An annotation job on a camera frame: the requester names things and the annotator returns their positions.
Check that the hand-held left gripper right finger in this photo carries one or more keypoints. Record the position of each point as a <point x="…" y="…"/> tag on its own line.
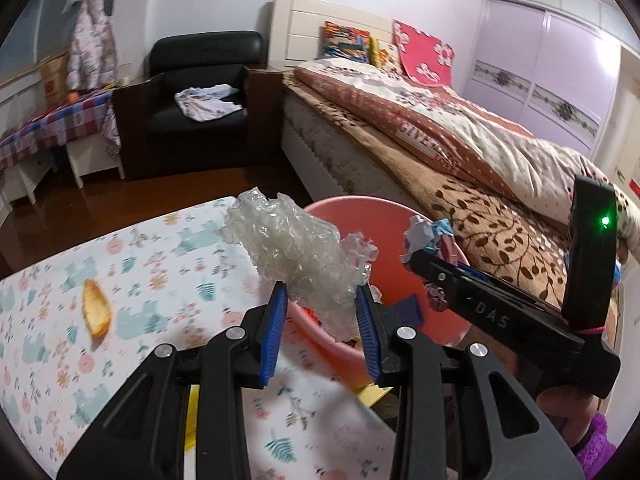
<point x="367" y="335"/>

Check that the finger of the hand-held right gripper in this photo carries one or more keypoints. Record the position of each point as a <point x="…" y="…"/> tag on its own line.
<point x="475" y="274"/>
<point x="440" y="275"/>

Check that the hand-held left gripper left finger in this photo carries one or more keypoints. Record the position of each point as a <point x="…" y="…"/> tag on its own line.
<point x="272" y="335"/>

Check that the white blue paper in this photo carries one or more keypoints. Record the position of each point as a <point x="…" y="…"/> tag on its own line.
<point x="425" y="237"/>

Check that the pink plastic bin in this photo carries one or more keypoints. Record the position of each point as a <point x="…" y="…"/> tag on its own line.
<point x="450" y="320"/>

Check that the blue foam piece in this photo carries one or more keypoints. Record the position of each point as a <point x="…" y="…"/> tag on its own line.
<point x="412" y="312"/>

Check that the clear bubble wrap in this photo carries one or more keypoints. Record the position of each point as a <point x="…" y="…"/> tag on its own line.
<point x="295" y="255"/>

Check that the person's right forearm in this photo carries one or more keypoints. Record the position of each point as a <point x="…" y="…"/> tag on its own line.
<point x="597" y="450"/>

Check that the person's right hand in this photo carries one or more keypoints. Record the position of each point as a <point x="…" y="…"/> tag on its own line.
<point x="565" y="415"/>

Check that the bed with floral bedding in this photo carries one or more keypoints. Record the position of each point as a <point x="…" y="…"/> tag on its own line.
<point x="490" y="210"/>

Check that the pink white quilt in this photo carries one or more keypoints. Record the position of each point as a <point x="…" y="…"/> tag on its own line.
<point x="500" y="135"/>

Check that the white mattress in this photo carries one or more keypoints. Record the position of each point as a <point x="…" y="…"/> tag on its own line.
<point x="340" y="155"/>

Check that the floral tablecloth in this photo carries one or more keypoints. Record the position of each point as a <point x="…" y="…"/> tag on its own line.
<point x="125" y="270"/>

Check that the orange peel piece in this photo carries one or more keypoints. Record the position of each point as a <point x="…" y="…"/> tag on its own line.
<point x="96" y="307"/>

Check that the pink flower pillow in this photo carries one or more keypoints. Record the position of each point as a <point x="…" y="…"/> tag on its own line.
<point x="425" y="52"/>

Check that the lilac wardrobe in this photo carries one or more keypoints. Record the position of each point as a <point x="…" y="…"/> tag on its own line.
<point x="545" y="60"/>

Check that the yellow floral pillow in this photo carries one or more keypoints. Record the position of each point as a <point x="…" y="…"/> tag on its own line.
<point x="387" y="56"/>

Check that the white cloth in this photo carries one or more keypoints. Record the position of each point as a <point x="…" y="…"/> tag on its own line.
<point x="207" y="102"/>

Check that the white stool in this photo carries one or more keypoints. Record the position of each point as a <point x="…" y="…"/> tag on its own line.
<point x="92" y="160"/>
<point x="25" y="180"/>

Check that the colourful printed pillow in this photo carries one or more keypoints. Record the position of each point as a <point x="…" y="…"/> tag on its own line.
<point x="345" y="42"/>

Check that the white bed headboard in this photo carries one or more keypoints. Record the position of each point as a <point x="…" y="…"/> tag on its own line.
<point x="310" y="25"/>

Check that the black leather armchair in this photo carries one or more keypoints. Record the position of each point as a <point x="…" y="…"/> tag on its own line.
<point x="200" y="60"/>

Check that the checked tablecloth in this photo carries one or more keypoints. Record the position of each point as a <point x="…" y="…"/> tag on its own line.
<point x="55" y="125"/>

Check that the cardboard box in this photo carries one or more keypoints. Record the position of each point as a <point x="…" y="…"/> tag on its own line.
<point x="54" y="82"/>

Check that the floral padded jacket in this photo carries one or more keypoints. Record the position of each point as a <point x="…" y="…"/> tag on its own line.
<point x="92" y="40"/>

